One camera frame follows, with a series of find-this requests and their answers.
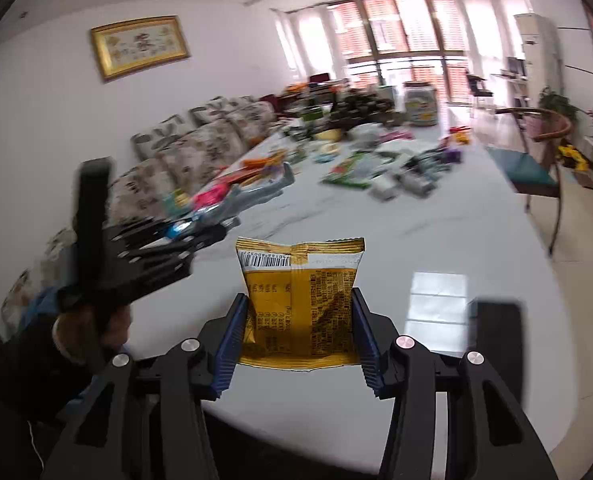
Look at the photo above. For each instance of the grey packet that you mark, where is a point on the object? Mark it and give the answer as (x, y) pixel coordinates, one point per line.
(406, 182)

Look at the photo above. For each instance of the white standing air conditioner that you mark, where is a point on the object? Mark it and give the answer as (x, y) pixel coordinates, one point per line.
(538, 55)

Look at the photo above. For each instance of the yellow bowl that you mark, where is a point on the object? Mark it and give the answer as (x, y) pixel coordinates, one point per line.
(327, 135)

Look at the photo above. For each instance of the silver foil wrapper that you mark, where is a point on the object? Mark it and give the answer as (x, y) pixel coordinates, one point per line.
(256, 192)

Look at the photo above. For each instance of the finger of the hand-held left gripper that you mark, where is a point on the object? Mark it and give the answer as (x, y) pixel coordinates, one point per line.
(161, 267)
(176, 235)

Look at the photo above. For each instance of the orange packet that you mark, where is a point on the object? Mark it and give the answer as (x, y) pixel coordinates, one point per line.
(259, 162)

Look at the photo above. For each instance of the purple packet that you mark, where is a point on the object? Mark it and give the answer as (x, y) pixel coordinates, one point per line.
(451, 154)

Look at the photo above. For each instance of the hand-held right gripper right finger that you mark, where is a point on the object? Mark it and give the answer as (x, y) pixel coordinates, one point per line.
(369, 350)

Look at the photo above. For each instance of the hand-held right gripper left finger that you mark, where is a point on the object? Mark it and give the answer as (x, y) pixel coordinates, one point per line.
(229, 350)

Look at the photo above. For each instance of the person's left hand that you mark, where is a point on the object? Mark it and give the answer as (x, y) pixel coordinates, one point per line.
(76, 332)

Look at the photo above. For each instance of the yellow flowers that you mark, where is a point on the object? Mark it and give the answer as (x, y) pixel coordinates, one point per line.
(572, 157)

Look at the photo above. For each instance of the wooden chair teal cushion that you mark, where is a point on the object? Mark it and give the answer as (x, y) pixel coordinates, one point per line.
(528, 170)

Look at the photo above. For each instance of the pink packet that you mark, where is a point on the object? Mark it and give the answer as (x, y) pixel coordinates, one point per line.
(215, 194)

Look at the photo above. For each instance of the gold framed picture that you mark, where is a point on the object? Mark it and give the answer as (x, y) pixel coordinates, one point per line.
(139, 46)

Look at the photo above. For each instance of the green potted plant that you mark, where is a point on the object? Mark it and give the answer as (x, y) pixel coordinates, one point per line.
(556, 102)

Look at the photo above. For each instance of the dark metal chair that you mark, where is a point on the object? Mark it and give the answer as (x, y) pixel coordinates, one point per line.
(478, 87)

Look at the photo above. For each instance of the green packet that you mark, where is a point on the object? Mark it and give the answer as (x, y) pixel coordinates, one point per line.
(351, 170)

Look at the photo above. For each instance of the orange toy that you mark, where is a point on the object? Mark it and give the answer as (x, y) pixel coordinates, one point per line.
(459, 135)

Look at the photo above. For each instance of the pile of dark goods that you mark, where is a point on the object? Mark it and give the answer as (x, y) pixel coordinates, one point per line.
(361, 107)

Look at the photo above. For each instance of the large window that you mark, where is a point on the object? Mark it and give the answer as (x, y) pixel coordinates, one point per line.
(401, 35)

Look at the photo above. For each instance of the yellow snack packet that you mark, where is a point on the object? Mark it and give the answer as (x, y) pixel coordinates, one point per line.
(296, 300)

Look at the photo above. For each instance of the floral sofa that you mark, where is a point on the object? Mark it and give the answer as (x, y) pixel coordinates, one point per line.
(196, 145)

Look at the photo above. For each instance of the person's left forearm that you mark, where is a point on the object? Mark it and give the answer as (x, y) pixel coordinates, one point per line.
(21, 370)

